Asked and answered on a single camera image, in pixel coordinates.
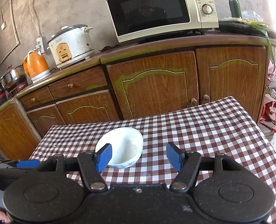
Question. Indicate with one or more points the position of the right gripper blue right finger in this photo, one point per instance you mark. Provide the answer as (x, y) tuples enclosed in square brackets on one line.
[(186, 164)]

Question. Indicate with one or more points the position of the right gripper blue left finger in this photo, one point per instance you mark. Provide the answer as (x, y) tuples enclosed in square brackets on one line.
[(92, 165)]

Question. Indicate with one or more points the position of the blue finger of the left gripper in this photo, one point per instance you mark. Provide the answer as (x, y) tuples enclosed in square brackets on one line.
[(27, 163)]

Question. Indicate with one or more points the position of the blue white porcelain bowl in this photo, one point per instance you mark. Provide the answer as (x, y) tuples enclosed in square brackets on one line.
[(127, 145)]

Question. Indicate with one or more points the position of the red white checkered tablecloth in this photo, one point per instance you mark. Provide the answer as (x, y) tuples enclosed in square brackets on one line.
[(221, 126)]

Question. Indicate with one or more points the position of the steel pot on cooker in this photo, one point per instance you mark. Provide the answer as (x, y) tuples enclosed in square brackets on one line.
[(14, 80)]

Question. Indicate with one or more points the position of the brown wooden kitchen cabinet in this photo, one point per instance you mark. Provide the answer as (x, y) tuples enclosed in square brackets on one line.
[(135, 81)]

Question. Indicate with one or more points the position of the orange electric kettle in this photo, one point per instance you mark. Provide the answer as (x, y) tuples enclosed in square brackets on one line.
[(35, 66)]

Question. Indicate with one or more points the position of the red bag on floor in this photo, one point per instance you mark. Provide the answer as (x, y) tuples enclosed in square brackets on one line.
[(268, 115)]

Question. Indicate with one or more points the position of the white rice cooker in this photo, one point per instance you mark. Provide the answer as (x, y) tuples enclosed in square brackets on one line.
[(70, 45)]

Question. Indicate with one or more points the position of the pink folded umbrella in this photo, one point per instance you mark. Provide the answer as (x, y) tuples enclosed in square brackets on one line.
[(271, 76)]

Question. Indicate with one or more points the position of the black tray on counter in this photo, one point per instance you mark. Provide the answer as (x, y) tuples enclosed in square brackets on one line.
[(245, 27)]

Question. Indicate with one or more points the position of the cream microwave oven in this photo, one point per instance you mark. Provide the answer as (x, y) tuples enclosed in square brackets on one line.
[(134, 19)]

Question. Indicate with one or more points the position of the green onion stalk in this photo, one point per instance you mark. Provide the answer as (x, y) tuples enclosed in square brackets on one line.
[(266, 37)]

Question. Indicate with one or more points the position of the green thermos bottle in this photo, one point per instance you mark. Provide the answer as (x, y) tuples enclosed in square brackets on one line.
[(235, 8)]

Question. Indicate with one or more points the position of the clear plastic bag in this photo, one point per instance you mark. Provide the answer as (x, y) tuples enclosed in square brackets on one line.
[(251, 15)]

